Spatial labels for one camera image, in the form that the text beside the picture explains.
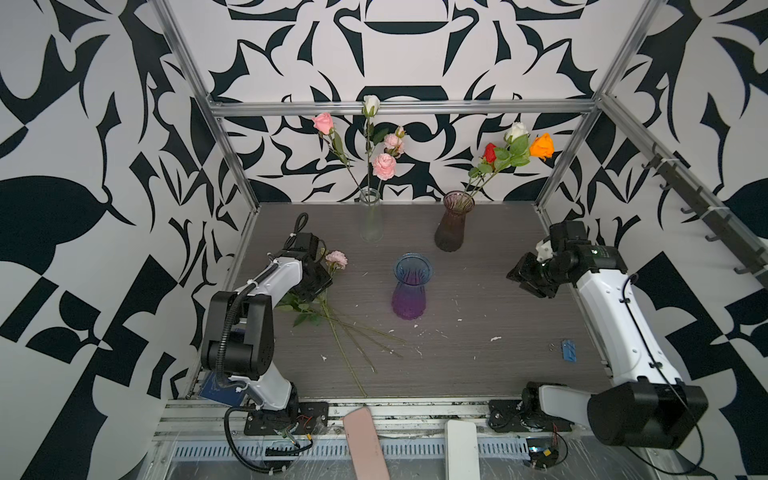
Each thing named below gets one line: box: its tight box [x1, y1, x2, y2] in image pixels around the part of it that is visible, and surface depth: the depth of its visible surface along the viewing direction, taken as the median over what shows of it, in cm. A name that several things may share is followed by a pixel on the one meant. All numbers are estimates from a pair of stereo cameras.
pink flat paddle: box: [344, 406, 389, 480], surface depth 70 cm
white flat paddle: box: [445, 420, 480, 480], surface depth 66 cm
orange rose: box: [530, 132, 555, 162], surface depth 80 cm
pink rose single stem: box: [312, 112, 364, 193], surface depth 85 cm
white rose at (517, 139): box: [473, 122, 531, 193], surface depth 83 cm
